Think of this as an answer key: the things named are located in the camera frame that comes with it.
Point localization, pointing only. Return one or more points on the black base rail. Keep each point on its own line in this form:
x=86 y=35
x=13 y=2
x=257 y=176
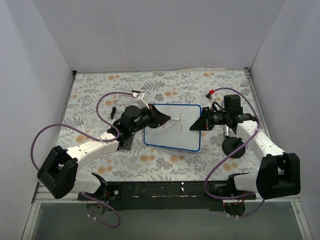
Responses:
x=165 y=195

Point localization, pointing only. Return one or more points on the black round stand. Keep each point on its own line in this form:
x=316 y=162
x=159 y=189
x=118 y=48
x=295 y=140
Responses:
x=230 y=144

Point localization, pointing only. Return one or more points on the blue framed whiteboard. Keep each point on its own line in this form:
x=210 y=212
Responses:
x=176 y=135

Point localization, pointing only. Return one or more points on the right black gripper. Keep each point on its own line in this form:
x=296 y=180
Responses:
x=207 y=119

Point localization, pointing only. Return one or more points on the grey studded baseplate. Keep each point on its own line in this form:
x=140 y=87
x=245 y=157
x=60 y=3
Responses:
x=126 y=144

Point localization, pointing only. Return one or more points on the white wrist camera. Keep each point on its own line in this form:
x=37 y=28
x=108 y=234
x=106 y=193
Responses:
x=210 y=96
x=141 y=98

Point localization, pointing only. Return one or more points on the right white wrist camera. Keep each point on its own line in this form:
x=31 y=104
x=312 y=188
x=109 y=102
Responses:
x=210 y=96

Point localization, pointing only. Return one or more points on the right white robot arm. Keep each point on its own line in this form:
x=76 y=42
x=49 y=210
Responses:
x=279 y=172

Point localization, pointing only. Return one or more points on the silver metal cylinder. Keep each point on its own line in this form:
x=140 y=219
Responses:
x=226 y=131

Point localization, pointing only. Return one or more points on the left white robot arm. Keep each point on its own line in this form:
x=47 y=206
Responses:
x=60 y=172

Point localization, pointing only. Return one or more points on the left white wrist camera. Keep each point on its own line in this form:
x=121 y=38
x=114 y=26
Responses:
x=141 y=98

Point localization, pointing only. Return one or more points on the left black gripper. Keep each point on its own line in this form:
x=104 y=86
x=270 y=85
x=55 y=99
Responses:
x=153 y=117

